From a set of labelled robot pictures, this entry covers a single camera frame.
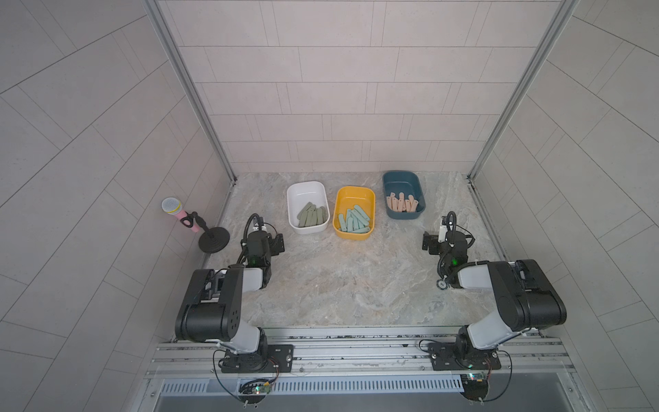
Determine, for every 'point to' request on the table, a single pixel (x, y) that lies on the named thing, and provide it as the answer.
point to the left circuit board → (255, 388)
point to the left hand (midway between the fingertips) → (268, 231)
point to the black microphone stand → (211, 241)
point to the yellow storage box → (347, 197)
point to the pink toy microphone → (173, 206)
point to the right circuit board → (475, 385)
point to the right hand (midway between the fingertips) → (437, 229)
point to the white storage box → (299, 195)
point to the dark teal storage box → (408, 182)
